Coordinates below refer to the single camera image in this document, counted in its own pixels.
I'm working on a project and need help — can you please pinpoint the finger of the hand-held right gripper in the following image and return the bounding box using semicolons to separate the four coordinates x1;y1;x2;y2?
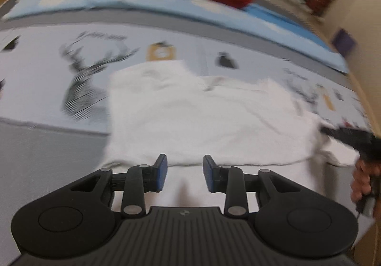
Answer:
320;126;375;148

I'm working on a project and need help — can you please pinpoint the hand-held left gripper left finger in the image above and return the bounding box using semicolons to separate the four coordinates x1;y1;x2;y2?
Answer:
70;153;169;219

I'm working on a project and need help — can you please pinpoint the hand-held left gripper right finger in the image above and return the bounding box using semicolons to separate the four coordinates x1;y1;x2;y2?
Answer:
202;154;300;220

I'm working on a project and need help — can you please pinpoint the white small garment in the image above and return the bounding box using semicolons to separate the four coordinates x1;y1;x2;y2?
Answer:
103;59;361;216

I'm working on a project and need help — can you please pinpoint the person's right hand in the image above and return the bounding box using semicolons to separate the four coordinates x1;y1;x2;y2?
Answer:
351;160;373;204

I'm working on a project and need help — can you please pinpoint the deer printed grey blanket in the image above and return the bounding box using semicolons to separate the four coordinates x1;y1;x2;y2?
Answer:
0;10;371;266

